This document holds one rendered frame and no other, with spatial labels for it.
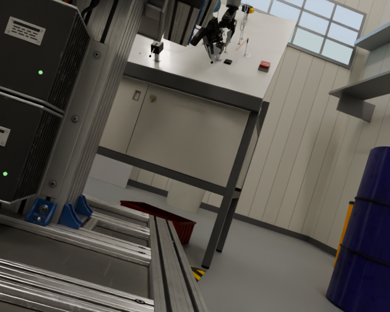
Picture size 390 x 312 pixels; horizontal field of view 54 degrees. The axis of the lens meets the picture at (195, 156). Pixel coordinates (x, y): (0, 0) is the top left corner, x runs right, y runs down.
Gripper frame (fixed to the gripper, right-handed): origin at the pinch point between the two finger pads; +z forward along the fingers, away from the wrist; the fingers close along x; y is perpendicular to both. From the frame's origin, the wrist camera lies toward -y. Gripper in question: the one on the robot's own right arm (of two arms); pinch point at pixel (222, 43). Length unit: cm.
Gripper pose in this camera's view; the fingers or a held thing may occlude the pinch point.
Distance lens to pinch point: 218.3
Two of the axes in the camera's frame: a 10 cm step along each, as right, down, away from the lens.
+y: 2.9, -2.5, 9.2
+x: -9.3, -3.0, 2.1
